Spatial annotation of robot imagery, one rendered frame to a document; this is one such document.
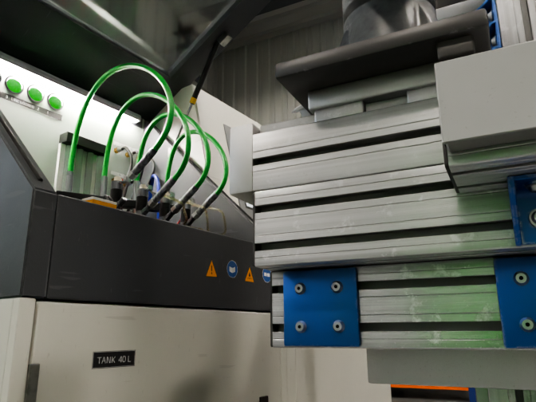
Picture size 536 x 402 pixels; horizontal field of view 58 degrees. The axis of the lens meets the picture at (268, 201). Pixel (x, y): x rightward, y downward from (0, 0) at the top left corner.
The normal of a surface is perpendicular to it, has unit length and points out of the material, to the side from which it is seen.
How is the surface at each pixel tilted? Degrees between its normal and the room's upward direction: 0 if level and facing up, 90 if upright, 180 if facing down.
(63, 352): 90
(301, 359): 90
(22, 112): 90
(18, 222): 90
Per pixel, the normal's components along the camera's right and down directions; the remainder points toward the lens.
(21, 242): -0.56, -0.22
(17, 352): 0.83, -0.15
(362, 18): -0.66, -0.47
